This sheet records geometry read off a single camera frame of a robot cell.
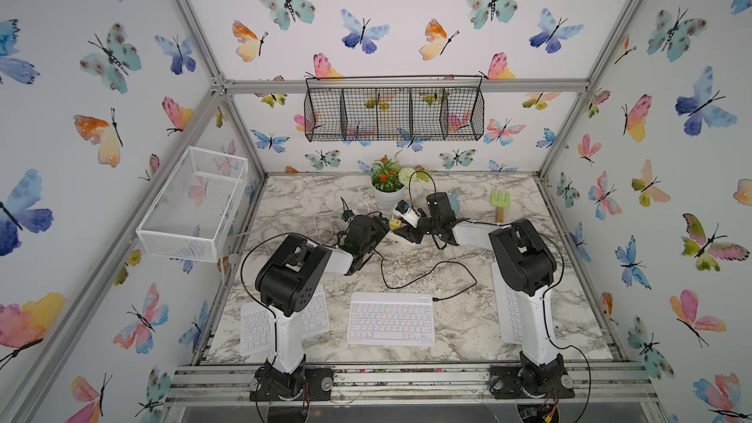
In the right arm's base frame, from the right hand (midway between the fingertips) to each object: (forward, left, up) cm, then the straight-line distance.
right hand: (401, 219), depth 100 cm
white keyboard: (-31, +2, -5) cm, 32 cm away
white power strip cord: (-25, +15, +17) cm, 34 cm away
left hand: (-1, +4, +1) cm, 4 cm away
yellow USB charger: (-2, +2, +1) cm, 3 cm away
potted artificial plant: (+9, +5, +10) cm, 14 cm away
